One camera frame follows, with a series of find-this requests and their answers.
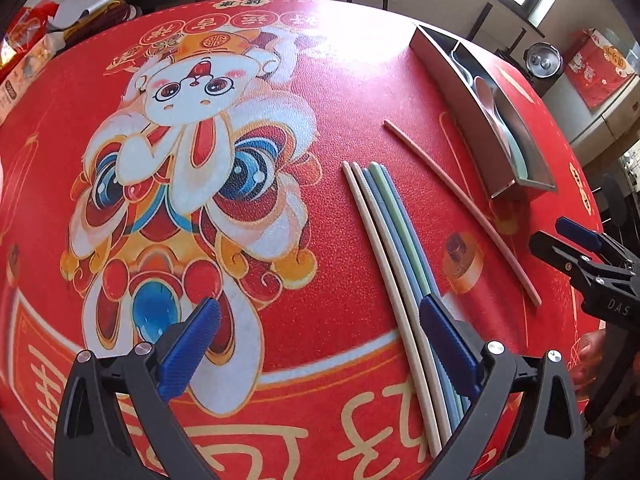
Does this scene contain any metal utensil tray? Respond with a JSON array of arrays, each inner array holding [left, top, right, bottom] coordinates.
[[410, 24, 562, 200]]

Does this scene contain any pink plastic spoon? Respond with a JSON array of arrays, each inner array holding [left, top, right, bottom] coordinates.
[[473, 76, 513, 157]]

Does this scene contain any red festive table mat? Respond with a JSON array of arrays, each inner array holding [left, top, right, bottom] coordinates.
[[1, 0, 600, 479]]

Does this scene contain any beige chopstick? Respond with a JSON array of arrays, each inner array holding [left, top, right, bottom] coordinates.
[[342, 160, 442, 456], [350, 160, 454, 446]]

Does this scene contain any tissue pack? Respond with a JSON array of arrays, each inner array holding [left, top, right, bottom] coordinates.
[[0, 32, 65, 122]]

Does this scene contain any red snack bag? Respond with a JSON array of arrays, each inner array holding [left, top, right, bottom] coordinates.
[[1, 0, 58, 64]]

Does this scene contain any red gift bag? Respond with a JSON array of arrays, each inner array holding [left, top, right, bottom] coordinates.
[[564, 28, 634, 108]]

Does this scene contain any steel pot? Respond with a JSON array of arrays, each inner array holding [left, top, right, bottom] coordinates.
[[523, 42, 564, 79]]

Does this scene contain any green plastic spoon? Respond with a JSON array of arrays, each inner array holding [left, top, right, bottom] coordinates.
[[506, 131, 528, 179]]

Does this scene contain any blue plastic spoon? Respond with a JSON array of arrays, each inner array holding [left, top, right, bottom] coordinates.
[[449, 48, 474, 88]]

